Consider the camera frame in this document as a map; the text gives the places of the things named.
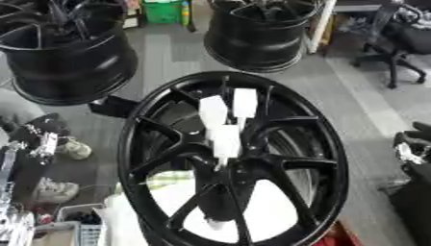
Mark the black wheel stand bracket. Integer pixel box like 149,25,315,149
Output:
88,94,140,119

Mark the black spoked wheel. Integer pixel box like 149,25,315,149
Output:
115,70,350,246

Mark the white post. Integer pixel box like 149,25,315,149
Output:
304,0,339,55

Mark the red object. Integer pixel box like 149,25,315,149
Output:
311,222,363,246

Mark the black wheel rim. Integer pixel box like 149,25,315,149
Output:
202,0,329,74
0,0,141,107

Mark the white cloth bag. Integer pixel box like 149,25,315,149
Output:
102,170,317,246

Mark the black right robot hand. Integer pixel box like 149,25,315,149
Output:
391,121,431,176

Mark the pale plastic basket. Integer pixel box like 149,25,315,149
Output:
50,203,110,246

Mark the green box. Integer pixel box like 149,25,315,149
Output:
141,0,186,24

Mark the white pin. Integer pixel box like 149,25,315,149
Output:
209,124,244,172
230,87,260,131
196,94,231,129

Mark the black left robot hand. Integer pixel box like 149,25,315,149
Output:
7,111,73,166

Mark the black office chair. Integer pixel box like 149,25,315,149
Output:
350,0,431,90

